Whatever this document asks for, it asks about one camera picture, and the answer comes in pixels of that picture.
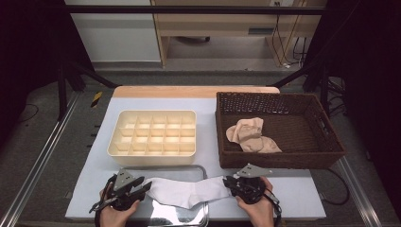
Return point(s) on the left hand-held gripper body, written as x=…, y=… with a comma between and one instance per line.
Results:
x=123, y=197

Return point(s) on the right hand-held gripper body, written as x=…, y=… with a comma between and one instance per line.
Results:
x=250, y=189

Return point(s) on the white sock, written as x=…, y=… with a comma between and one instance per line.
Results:
x=186, y=192

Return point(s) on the shiny metal tray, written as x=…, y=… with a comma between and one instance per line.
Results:
x=176, y=217

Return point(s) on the beige sock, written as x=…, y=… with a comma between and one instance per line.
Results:
x=246, y=129
x=265, y=147

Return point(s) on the cream divided organizer box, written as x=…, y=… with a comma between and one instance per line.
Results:
x=151, y=132

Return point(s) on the brown woven basket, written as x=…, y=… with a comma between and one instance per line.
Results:
x=299, y=132

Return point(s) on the person's left hand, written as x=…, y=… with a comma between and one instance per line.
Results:
x=113, y=219

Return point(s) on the person's right hand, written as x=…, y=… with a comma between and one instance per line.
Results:
x=261, y=214

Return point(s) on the black metal stand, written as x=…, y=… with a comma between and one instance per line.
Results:
x=62, y=94
x=324, y=91

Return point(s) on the white cabinet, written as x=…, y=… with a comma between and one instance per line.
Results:
x=116, y=38

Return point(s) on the wooden desk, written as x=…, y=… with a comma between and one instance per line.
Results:
x=220, y=28

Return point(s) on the black curtain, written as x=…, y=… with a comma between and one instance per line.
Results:
x=25, y=47
x=372, y=63

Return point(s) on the black crossbar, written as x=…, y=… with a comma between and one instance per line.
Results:
x=189, y=9

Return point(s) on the aluminium rail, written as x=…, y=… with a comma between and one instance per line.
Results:
x=38, y=167
x=359, y=195

